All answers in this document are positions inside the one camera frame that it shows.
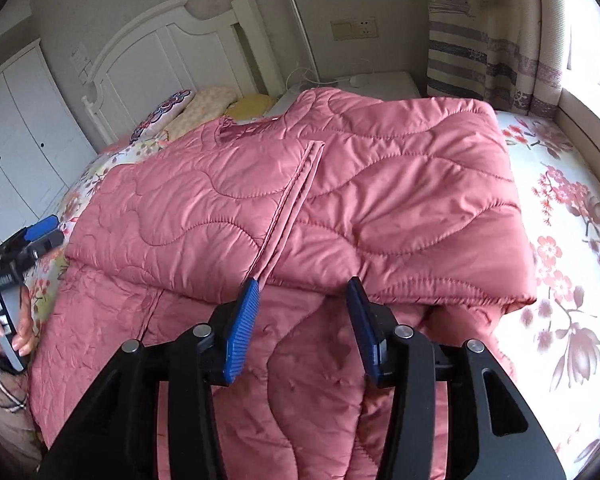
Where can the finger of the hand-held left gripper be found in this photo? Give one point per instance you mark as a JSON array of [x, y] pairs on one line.
[[41, 225], [50, 241]]

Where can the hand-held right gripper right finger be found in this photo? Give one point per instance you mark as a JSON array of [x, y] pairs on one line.
[[365, 330]]

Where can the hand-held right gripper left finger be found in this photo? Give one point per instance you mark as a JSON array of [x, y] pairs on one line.
[[242, 330]]

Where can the pink quilted coat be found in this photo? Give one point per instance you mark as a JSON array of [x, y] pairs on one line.
[[380, 185]]

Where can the person's left forearm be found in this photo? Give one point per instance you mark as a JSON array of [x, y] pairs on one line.
[[0, 385]]

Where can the person's left hand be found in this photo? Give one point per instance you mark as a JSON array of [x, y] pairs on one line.
[[22, 337]]

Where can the white wardrobe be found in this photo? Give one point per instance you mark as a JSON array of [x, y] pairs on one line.
[[25, 125]]

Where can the person's beige clothing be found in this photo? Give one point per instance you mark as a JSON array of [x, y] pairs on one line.
[[10, 435]]

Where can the purple patterned pillow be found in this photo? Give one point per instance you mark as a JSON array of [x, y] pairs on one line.
[[165, 110]]

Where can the white wooden headboard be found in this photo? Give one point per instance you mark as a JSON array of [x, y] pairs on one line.
[[145, 60]]

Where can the cream textured pillow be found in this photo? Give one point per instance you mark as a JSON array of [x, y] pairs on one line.
[[207, 102]]

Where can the floral bed sheet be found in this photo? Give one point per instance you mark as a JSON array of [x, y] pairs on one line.
[[555, 240]]

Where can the yellow pillow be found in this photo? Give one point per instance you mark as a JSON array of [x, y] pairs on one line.
[[250, 104]]

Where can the white nightstand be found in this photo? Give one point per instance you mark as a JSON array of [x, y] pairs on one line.
[[380, 85]]

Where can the striped beige curtain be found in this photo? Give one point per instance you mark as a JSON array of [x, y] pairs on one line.
[[460, 45]]

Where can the white pole desk lamp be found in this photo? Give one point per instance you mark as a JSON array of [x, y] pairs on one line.
[[300, 35]]

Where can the cream window sill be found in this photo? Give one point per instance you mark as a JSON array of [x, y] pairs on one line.
[[590, 120]]

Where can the beige wall switch plate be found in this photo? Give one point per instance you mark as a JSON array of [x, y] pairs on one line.
[[341, 30]]

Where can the white wall socket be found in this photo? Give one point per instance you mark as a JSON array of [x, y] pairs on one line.
[[365, 27]]

